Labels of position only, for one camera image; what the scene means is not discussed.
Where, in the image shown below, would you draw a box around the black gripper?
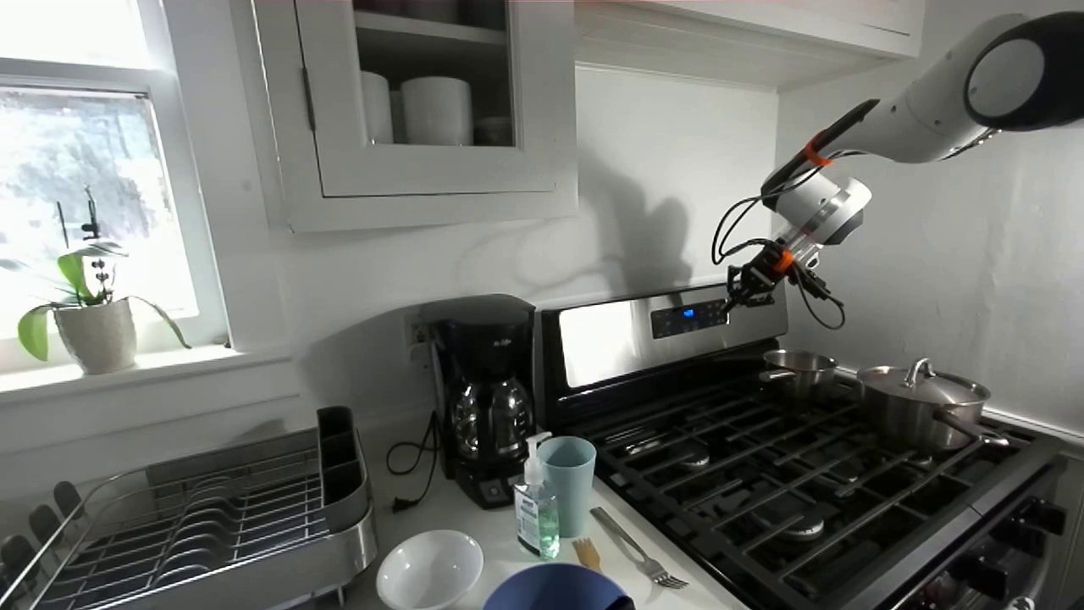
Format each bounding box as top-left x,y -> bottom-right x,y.
724,236 -> 807,318

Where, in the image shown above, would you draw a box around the stove control display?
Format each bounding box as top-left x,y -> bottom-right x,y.
648,297 -> 731,340

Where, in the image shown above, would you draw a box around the stainless steel gas stove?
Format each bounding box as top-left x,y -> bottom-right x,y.
540,283 -> 1072,610

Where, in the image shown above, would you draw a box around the black cast iron stove grates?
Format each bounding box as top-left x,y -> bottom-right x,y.
585,369 -> 1045,602

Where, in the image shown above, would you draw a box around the black stove knob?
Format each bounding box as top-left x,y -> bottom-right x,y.
959,548 -> 1027,608
1017,494 -> 1072,538

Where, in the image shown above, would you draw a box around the small steel saucepan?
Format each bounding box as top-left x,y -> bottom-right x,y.
757,346 -> 840,400

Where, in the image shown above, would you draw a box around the large steel pot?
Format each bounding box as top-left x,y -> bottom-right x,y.
855,357 -> 1015,454

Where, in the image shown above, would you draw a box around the steel pot lid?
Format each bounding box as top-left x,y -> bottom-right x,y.
890,357 -> 995,413

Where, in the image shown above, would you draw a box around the teal plastic cup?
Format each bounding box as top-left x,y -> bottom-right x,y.
535,433 -> 599,544

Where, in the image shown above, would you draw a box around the black drip coffee maker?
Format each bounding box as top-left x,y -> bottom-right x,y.
421,294 -> 544,511

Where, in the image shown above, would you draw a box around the metal fork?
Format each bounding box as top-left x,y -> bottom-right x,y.
585,505 -> 690,593

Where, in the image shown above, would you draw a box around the green hand sanitizer bottle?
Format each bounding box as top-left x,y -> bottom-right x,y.
512,432 -> 566,563

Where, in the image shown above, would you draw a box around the white glass door cabinet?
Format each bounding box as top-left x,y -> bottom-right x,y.
230,0 -> 584,236

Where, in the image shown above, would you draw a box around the blue bowl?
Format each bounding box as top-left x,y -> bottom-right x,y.
483,559 -> 639,610

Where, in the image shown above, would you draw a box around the wide white canister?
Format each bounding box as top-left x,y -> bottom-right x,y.
401,76 -> 476,151

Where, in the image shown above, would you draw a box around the narrow white canister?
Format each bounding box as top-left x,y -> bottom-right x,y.
361,67 -> 397,147

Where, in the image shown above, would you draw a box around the white bowl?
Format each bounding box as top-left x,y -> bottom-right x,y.
374,524 -> 488,610

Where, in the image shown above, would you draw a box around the steel dish rack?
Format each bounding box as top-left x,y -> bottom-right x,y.
0,405 -> 382,610

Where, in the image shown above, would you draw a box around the white plant pot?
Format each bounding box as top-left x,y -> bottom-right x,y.
51,294 -> 144,381

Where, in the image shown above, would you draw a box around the green leafy plant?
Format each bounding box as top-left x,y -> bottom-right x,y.
13,234 -> 193,365

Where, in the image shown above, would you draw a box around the white framed window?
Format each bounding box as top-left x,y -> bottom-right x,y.
0,0 -> 235,384

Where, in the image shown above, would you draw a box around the wrist camera with orange mount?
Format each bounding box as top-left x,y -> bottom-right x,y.
765,247 -> 821,285

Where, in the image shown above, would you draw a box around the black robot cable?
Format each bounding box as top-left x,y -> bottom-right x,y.
707,193 -> 850,334

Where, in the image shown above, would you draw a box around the white wall cabinet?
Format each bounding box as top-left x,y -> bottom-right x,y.
572,0 -> 928,92

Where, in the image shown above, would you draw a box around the black coffee maker cable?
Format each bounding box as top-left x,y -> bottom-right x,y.
382,412 -> 447,514

